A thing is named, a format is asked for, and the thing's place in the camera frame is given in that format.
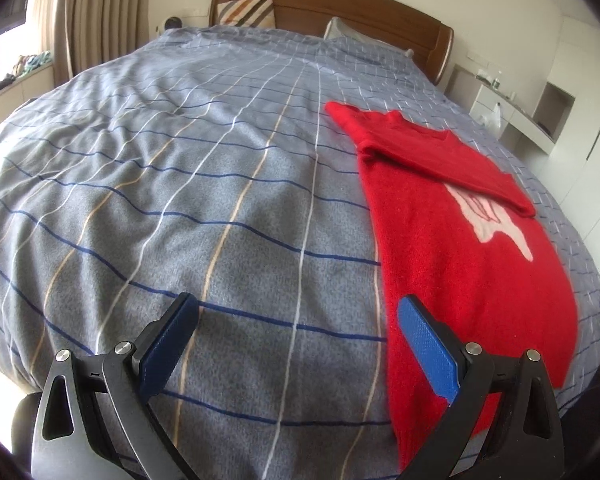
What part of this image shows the white plastic bag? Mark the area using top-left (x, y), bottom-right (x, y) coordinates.
top-left (485, 102), bottom-right (506, 133)

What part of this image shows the grey pillow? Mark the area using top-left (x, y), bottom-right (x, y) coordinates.
top-left (324, 16), bottom-right (416, 58)

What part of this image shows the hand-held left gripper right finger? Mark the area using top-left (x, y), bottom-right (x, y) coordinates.
top-left (396, 296), bottom-right (565, 480)

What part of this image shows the striped pillow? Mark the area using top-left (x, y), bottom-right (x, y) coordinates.
top-left (216, 0), bottom-right (276, 28)

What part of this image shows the pile of clothes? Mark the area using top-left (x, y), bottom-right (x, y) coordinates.
top-left (0, 51), bottom-right (53, 101)

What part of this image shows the white wardrobe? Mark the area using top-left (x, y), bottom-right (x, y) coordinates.
top-left (522, 10), bottom-right (600, 281)

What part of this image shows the window sill cabinet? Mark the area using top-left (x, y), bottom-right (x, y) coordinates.
top-left (0, 62), bottom-right (56, 136)

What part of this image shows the wooden bed headboard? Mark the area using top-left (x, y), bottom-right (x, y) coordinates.
top-left (210, 0), bottom-right (455, 85)

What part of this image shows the red knitted sweater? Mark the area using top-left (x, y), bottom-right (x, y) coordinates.
top-left (325, 101), bottom-right (578, 473)

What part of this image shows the blue checked duvet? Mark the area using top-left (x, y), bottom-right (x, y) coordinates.
top-left (0, 25), bottom-right (600, 480)

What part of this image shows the white desk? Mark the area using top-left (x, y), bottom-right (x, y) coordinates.
top-left (445, 64), bottom-right (556, 156)

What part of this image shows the beige curtain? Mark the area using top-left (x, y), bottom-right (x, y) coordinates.
top-left (27, 0), bottom-right (156, 81)

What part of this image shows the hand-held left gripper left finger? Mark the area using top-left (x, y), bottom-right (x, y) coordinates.
top-left (30, 292), bottom-right (200, 480)

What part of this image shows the window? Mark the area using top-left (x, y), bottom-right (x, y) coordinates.
top-left (0, 15), bottom-right (31, 86)

